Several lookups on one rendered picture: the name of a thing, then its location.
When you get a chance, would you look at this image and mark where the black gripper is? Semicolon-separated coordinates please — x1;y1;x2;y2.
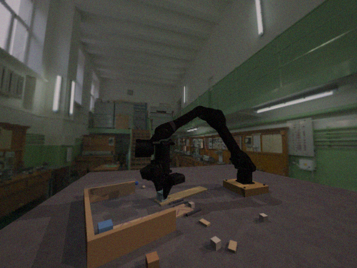
151;157;185;199

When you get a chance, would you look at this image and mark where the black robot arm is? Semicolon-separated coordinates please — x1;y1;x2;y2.
135;105;256;184

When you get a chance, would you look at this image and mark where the tan strip with green crosshatch pattern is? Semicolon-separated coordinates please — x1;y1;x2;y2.
168;186;208;202

